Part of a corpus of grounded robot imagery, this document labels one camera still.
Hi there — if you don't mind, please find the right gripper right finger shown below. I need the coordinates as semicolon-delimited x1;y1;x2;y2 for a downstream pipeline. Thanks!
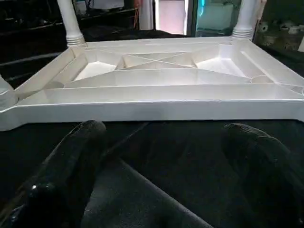
220;123;304;228

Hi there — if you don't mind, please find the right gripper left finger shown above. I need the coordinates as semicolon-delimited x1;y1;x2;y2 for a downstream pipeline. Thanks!
0;120;107;228

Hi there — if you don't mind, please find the white plastic table leg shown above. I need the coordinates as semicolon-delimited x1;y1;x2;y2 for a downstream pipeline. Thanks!
0;74;19;112
232;0;259;40
57;0;86;47

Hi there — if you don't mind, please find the white plastic table top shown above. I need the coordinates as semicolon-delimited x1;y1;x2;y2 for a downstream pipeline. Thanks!
0;37;304;132

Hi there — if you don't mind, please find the black table mat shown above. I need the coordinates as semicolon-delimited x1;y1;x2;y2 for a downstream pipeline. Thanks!
0;24;304;228

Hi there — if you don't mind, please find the teal plastic stool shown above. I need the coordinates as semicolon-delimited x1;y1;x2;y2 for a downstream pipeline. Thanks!
196;0;238;38

